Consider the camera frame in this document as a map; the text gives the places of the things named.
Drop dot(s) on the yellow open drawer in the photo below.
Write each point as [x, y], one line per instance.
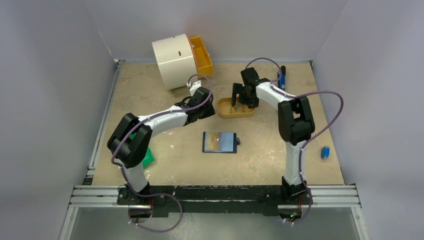
[202, 58]

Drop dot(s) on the blue and black stapler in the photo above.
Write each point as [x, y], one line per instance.
[281, 77]

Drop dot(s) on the orange oval tray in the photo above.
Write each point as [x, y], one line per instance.
[223, 109]

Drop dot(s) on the aluminium frame rail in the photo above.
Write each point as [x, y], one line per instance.
[325, 196]

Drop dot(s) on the gold VIP card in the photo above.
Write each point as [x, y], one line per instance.
[212, 142]

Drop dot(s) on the white cylindrical drawer cabinet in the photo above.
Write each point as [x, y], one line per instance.
[175, 59]

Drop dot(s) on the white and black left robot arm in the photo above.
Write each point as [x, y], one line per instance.
[153, 125]

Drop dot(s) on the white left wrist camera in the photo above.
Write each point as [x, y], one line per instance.
[194, 85]

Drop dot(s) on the small blue box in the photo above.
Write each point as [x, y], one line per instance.
[325, 152]

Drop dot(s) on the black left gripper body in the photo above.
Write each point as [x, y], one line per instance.
[206, 111]

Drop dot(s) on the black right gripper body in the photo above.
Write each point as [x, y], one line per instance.
[242, 89]

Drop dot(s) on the green plastic bin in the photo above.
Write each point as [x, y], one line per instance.
[148, 159]

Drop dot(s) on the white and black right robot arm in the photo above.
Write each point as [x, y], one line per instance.
[295, 123]

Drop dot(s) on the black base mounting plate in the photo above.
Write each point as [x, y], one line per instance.
[267, 200]

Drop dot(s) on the blue leather card holder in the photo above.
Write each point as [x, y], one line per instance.
[229, 142]

